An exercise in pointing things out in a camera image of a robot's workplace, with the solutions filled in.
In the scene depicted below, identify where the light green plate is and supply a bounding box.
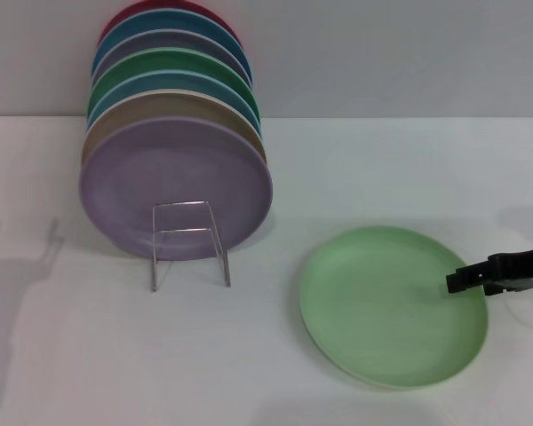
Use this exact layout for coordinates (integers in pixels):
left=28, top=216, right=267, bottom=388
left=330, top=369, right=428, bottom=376
left=298, top=225, right=489, bottom=392

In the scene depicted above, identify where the beige plate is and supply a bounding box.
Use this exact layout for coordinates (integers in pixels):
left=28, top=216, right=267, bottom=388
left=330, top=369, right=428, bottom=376
left=80, top=88, right=267, bottom=168

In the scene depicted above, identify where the teal blue plate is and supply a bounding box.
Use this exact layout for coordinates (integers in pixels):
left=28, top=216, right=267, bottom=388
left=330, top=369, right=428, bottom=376
left=86, top=68, right=263, bottom=134
left=91, top=7, right=253, bottom=85

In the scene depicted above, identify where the dark green plate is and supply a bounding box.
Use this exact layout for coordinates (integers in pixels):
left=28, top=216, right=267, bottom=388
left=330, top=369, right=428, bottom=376
left=87, top=47, right=262, bottom=130

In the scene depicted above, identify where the grey purple plate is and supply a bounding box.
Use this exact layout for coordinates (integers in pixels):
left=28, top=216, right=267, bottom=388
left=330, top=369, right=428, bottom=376
left=91, top=28, right=254, bottom=90

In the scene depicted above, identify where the lavender plate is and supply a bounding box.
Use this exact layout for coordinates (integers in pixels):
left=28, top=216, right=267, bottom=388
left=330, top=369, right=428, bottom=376
left=78, top=115, right=275, bottom=262

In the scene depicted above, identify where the maroon red plate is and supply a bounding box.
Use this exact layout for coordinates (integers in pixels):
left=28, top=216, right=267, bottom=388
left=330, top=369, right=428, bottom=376
left=96, top=0, right=243, bottom=50

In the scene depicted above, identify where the metal wire plate rack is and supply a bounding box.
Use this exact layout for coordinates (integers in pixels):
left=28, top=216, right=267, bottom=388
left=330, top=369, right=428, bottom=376
left=149, top=200, right=232, bottom=293

